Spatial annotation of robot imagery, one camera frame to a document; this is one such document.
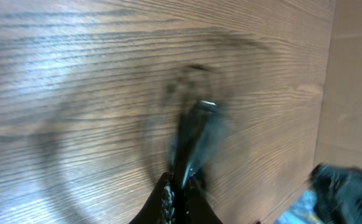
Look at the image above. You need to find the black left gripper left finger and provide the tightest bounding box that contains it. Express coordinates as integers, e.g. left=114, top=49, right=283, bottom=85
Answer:
left=130, top=172, right=172, bottom=224

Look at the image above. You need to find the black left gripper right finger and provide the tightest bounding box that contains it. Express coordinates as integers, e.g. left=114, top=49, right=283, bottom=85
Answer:
left=185, top=176, right=222, bottom=224

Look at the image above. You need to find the black usb cable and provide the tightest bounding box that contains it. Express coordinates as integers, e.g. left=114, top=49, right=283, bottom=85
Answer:
left=161, top=63, right=231, bottom=187

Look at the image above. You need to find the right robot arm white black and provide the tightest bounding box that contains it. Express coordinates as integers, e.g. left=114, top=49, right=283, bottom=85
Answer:
left=275, top=164, right=362, bottom=224

